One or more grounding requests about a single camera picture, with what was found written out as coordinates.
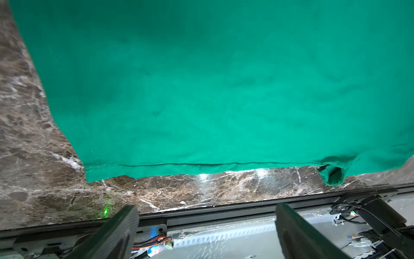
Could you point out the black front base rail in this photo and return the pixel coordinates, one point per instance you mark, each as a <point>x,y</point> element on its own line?
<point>240,231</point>

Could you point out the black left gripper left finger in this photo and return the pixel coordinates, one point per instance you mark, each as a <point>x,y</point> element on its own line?
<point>114,240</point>

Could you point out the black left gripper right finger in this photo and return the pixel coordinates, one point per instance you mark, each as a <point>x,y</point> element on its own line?
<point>300,240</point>

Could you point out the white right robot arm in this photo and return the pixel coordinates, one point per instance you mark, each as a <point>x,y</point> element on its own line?
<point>394,239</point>

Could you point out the green t-shirt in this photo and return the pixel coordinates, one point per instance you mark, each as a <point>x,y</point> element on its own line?
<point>157,88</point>

